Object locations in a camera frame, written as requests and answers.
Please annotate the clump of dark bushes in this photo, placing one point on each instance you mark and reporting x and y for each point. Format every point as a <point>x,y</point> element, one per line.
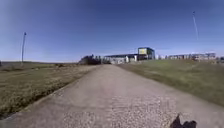
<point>89,60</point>

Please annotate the grey gravel path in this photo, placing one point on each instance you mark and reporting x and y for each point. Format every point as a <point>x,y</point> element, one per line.
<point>110,90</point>

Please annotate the building with yellow panel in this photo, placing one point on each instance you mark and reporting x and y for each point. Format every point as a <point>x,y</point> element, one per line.
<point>146,53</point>

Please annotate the green grass slope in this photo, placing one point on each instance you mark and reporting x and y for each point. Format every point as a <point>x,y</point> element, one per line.
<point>186,75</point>

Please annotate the long low building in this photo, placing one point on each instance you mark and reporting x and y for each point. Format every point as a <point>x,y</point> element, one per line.
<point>195,56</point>

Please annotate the dry grass verge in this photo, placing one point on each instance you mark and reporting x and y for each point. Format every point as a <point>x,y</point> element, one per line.
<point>30,83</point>

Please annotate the lamp pole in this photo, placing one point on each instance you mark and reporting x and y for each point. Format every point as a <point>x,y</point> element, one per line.
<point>23,46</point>

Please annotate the tall thin pole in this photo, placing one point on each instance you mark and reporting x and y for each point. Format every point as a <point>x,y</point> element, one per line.
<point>195,25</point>

